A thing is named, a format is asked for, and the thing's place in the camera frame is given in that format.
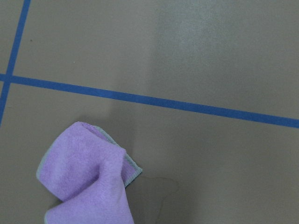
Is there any purple microfiber cloth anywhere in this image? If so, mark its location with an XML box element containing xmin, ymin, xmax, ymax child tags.
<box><xmin>36</xmin><ymin>122</ymin><xmax>142</xmax><ymax>224</ymax></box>

